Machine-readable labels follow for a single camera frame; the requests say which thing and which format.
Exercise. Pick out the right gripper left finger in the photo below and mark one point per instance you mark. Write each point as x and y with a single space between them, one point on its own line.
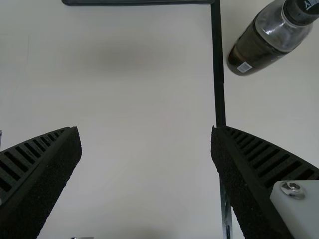
37 179

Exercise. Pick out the black strip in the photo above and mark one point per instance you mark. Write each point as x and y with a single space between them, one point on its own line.
218 62

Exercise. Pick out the dark coffee bottle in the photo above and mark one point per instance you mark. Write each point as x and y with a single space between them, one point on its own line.
261 47

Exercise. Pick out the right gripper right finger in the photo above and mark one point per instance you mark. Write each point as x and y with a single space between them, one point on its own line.
249 179

